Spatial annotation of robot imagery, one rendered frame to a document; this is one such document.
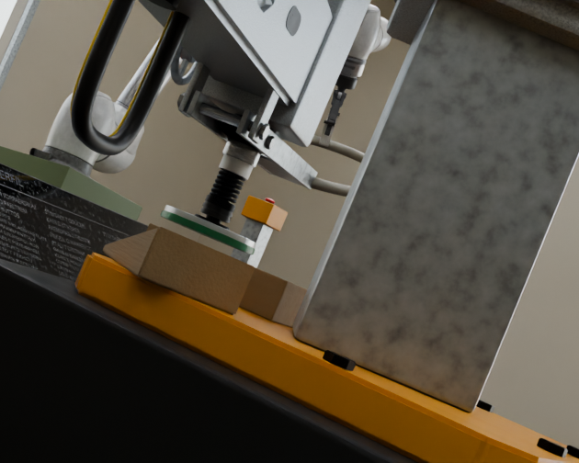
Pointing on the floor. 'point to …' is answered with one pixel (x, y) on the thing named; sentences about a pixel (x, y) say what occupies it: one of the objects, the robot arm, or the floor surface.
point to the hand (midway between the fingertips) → (325, 137)
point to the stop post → (259, 227)
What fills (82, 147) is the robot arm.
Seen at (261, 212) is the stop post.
